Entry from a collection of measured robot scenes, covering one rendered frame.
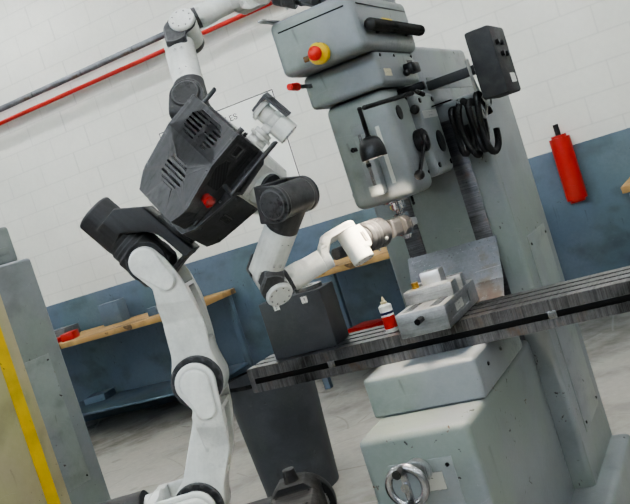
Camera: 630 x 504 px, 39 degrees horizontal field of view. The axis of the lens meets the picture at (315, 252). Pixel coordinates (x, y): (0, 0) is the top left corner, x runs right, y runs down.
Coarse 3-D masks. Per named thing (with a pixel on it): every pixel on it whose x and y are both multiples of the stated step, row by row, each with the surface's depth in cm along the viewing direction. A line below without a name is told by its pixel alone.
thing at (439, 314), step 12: (456, 276) 268; (468, 288) 271; (432, 300) 260; (444, 300) 252; (456, 300) 259; (468, 300) 269; (408, 312) 252; (420, 312) 249; (432, 312) 248; (444, 312) 247; (456, 312) 256; (408, 324) 252; (420, 324) 250; (432, 324) 249; (444, 324) 247; (408, 336) 252
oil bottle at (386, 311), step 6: (384, 300) 271; (384, 306) 270; (390, 306) 270; (384, 312) 270; (390, 312) 270; (384, 318) 270; (390, 318) 270; (384, 324) 271; (390, 324) 270; (396, 324) 271; (390, 330) 270; (396, 330) 271
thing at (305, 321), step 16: (304, 288) 281; (320, 288) 278; (288, 304) 282; (304, 304) 280; (320, 304) 278; (336, 304) 286; (272, 320) 285; (288, 320) 283; (304, 320) 281; (320, 320) 279; (336, 320) 283; (272, 336) 286; (288, 336) 284; (304, 336) 282; (320, 336) 280; (336, 336) 279; (288, 352) 285; (304, 352) 283
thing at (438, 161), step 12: (420, 96) 276; (420, 108) 272; (432, 108) 283; (420, 120) 271; (432, 120) 280; (432, 132) 276; (432, 144) 273; (444, 144) 283; (432, 156) 272; (444, 156) 281; (432, 168) 272; (444, 168) 278
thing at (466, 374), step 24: (408, 360) 263; (432, 360) 252; (456, 360) 244; (480, 360) 245; (504, 360) 264; (384, 384) 253; (408, 384) 250; (432, 384) 247; (456, 384) 244; (480, 384) 242; (384, 408) 254; (408, 408) 251
